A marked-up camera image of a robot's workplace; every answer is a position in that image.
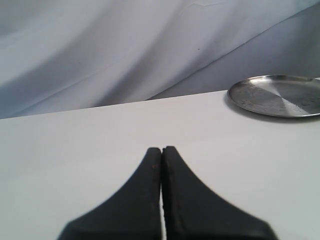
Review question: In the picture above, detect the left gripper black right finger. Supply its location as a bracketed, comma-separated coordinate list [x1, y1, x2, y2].
[161, 146, 277, 240]

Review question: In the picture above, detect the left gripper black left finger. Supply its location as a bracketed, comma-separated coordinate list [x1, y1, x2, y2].
[58, 147, 162, 240]

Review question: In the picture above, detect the round metal plate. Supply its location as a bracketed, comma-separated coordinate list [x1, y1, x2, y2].
[227, 75, 320, 118]

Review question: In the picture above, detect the white-grey backdrop cloth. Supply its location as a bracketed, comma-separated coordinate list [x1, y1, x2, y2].
[0, 0, 320, 119]

